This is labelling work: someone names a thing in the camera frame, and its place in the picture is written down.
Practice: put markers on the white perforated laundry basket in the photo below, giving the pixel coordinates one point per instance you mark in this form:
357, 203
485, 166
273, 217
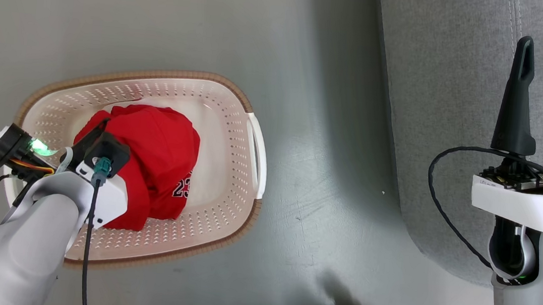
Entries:
220, 167

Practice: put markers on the grey fabric sofa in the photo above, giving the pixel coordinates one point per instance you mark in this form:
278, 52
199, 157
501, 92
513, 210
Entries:
447, 89

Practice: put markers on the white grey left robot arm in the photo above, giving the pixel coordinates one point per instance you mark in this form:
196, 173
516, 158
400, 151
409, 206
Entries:
23, 248

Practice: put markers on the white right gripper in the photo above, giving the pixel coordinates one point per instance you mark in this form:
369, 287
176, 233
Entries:
526, 202

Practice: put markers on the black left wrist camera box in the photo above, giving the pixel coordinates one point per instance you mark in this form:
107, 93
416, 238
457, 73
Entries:
112, 147

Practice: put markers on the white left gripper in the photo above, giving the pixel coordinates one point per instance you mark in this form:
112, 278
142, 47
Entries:
8, 144

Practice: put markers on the red basketball jersey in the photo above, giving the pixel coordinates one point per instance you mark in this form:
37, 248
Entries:
157, 146

